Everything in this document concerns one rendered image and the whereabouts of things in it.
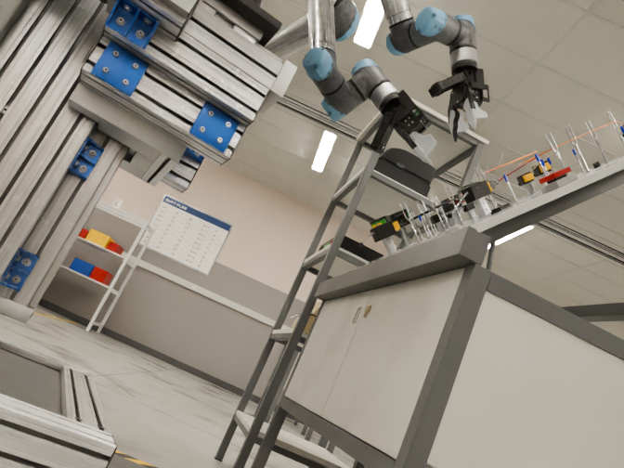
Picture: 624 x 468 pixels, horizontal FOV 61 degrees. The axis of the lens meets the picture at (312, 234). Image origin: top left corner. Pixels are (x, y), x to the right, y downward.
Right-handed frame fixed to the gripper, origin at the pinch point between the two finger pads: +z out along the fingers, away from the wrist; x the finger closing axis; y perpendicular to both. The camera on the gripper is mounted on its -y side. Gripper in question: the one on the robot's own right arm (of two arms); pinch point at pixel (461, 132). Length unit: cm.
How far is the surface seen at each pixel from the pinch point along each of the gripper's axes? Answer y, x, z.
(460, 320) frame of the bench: -23, -27, 54
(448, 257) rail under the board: -22, -23, 41
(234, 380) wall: 91, 740, 88
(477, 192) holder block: 2.0, -2.3, 17.9
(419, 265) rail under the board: -20.9, -9.6, 40.1
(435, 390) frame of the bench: -28, -26, 67
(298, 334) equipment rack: -15, 96, 51
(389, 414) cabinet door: -30, -11, 72
